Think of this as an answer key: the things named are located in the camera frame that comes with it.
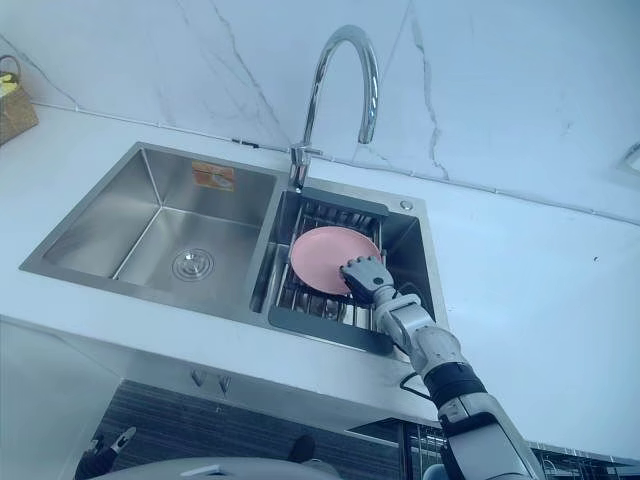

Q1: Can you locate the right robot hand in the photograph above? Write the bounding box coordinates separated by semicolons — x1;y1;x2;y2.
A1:
338;254;400;304

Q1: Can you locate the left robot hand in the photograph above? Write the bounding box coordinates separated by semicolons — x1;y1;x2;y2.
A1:
74;426;137;480

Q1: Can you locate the pink plate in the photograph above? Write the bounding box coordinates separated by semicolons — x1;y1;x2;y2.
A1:
291;225;384;296

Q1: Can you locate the stainless steel double sink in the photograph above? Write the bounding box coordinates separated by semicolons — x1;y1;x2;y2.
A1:
18;141;450;357

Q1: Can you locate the grey framed dish drainer rack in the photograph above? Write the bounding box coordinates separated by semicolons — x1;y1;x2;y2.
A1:
267;185;397;357

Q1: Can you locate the grey robot body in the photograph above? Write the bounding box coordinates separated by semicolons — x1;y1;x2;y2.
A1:
97;453;346;480

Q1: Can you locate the chrome gooseneck faucet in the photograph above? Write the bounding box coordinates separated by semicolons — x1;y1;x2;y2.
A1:
289;24;381;194

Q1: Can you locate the round metal drain strainer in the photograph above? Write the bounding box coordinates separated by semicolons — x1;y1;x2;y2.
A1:
171;245;217;279

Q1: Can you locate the dark robot foot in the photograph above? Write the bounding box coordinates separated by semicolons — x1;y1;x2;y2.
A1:
288;433;317;464

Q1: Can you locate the orange product sticker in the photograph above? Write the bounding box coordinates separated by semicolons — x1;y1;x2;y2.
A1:
191;160;236;193

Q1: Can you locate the grey framed countertop fixture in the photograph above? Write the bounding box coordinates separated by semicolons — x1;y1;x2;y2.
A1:
616;142;640;176

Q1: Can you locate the woven wicker basket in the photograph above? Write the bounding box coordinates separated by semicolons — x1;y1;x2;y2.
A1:
0;54;40;147

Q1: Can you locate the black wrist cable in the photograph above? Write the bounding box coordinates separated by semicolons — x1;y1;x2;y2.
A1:
398;370;433;400

